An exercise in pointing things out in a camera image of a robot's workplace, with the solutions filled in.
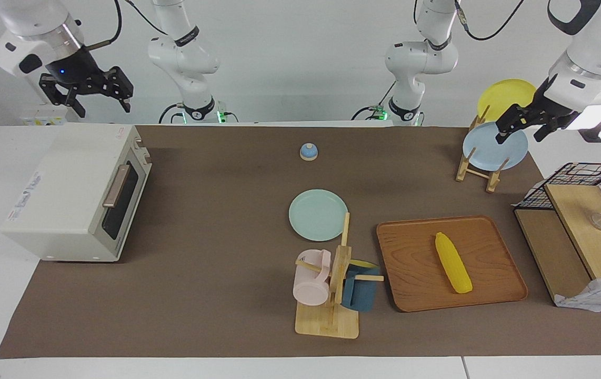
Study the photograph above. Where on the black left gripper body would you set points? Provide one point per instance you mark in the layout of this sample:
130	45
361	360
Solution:
553	102

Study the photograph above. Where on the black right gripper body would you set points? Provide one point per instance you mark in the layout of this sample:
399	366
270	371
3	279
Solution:
77	71

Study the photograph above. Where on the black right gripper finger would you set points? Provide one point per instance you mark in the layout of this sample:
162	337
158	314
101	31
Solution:
120	87
53	93

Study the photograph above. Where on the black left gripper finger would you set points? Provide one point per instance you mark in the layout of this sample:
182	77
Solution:
556	121
516	118

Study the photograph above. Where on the yellow corn cob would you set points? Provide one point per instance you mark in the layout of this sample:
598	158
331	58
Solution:
453	263

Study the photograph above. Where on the mint green plate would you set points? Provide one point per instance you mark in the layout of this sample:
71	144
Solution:
316	216

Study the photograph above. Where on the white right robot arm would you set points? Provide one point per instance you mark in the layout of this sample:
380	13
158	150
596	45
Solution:
37	21

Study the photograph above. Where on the white toaster oven body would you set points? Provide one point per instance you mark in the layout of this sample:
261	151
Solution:
63	184

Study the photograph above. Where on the yellow plate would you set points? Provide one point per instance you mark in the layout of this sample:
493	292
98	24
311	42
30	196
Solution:
506	97

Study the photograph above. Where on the white and yellow box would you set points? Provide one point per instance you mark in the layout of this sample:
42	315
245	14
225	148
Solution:
42	120

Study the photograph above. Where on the light blue plate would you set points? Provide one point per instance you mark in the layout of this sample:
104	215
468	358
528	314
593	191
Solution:
484	150

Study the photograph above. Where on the wooden plate rack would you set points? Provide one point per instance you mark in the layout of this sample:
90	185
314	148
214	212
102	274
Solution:
492	181

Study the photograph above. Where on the clear glass cup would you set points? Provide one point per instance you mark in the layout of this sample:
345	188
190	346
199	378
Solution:
600	222

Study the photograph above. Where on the wooden cutting board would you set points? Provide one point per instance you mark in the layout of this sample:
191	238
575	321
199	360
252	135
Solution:
584	242

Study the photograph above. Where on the dark wooden shelf board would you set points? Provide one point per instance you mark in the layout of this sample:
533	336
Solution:
553	252

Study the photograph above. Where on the brown wooden tray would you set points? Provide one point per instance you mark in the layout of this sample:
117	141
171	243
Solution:
411	263

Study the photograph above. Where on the blue call bell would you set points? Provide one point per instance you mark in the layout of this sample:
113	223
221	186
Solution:
309	151

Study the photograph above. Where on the brown table mat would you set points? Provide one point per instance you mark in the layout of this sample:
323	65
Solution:
216	273

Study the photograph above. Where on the dark blue mug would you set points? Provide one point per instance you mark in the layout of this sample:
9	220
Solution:
363	292

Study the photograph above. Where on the pink mug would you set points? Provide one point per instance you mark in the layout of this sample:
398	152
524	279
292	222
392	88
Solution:
311	287

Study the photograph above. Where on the wooden mug tree stand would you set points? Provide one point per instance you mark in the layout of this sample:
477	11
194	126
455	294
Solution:
327	321

